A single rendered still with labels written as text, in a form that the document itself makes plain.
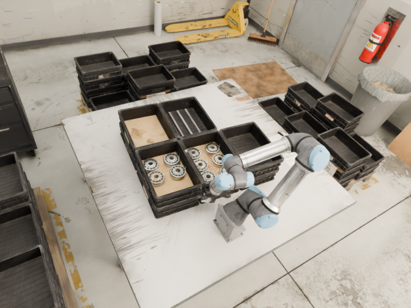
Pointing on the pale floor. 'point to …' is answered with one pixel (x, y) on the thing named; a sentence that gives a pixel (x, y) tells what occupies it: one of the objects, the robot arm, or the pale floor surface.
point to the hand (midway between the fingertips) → (208, 196)
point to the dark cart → (13, 116)
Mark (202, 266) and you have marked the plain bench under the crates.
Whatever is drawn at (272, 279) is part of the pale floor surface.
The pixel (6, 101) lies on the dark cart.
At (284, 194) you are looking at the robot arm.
